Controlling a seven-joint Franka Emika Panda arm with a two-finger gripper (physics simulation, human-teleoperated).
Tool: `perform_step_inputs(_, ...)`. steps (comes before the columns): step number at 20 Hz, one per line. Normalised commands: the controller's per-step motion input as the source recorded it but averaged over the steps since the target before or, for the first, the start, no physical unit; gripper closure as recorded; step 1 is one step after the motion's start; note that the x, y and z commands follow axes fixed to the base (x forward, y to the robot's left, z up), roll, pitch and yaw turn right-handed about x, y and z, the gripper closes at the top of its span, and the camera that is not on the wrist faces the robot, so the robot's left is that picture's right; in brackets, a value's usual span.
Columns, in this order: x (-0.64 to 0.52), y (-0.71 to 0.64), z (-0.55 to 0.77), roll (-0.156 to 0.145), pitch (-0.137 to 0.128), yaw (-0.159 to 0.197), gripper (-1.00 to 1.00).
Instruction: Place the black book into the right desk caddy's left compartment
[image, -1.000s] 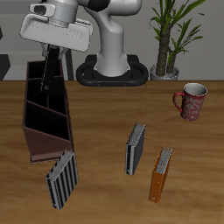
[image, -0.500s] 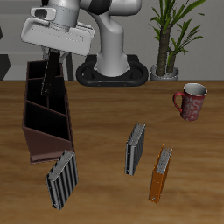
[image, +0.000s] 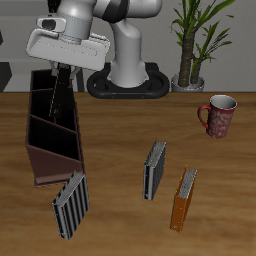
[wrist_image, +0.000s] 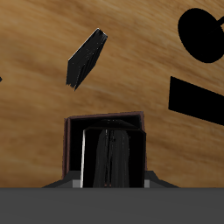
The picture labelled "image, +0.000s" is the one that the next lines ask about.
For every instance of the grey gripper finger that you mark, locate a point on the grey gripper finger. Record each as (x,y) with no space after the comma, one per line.
(75,71)
(53,67)

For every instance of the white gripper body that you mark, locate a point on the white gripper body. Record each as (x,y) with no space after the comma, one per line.
(66,51)

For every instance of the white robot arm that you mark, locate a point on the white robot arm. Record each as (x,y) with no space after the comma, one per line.
(128,50)

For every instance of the dark brown desk caddy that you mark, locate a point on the dark brown desk caddy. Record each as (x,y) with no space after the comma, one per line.
(55,156)

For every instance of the black striped book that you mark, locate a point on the black striped book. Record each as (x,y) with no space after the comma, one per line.
(155,171)
(71,206)

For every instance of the orange book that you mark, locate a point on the orange book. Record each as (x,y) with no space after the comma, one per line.
(181,206)

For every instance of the pot plant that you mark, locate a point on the pot plant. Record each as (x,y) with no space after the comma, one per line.
(186,56)

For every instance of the red patterned mug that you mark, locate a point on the red patterned mug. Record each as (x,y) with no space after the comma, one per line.
(220,120)

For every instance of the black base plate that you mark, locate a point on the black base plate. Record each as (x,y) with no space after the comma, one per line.
(128,93)

